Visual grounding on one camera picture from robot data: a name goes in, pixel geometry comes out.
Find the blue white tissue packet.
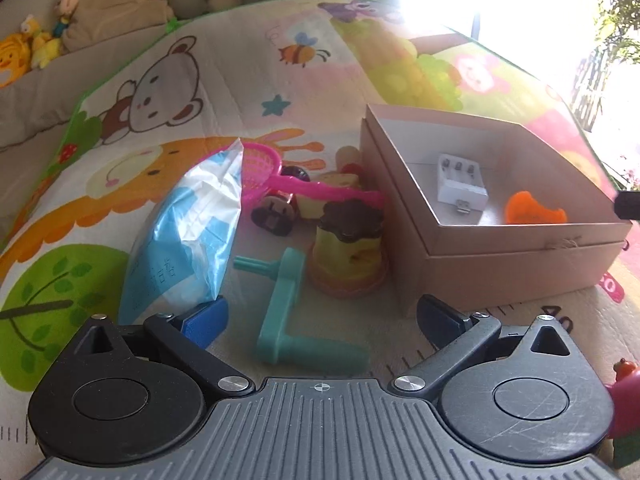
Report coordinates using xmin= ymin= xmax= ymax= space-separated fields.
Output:
xmin=118 ymin=140 xmax=244 ymax=325

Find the yellow play dough cup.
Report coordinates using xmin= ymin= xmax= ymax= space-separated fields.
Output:
xmin=307 ymin=200 xmax=388 ymax=298

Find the beige pillow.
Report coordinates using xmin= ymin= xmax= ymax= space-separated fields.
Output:
xmin=62 ymin=0 xmax=175 ymax=52

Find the colourful cartoon play mat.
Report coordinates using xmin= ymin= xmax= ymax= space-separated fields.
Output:
xmin=1 ymin=0 xmax=639 ymax=479

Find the wooden toy car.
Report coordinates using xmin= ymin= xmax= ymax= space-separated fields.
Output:
xmin=250 ymin=146 xmax=362 ymax=236

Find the pink cardboard box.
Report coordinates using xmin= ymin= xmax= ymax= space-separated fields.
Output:
xmin=360 ymin=105 xmax=631 ymax=316

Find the yellow tiger plush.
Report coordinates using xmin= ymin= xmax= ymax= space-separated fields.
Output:
xmin=0 ymin=34 xmax=32 ymax=88

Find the pink plastic sieve toy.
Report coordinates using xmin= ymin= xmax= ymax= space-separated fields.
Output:
xmin=241 ymin=141 xmax=384 ymax=209

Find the beige sofa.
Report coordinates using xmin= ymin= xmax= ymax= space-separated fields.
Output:
xmin=0 ymin=25 xmax=166 ymax=236

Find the yellow duck plush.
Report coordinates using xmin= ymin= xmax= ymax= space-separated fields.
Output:
xmin=21 ymin=14 xmax=63 ymax=70

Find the small doll plush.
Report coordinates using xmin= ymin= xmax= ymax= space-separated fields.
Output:
xmin=52 ymin=0 xmax=79 ymax=38

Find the white battery charger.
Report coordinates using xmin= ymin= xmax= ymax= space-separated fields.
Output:
xmin=437 ymin=153 xmax=489 ymax=214

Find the orange plastic toy piece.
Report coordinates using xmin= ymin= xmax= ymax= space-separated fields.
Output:
xmin=504 ymin=191 xmax=567 ymax=224

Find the teal plastic crank toy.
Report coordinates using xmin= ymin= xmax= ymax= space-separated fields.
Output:
xmin=233 ymin=248 xmax=370 ymax=376

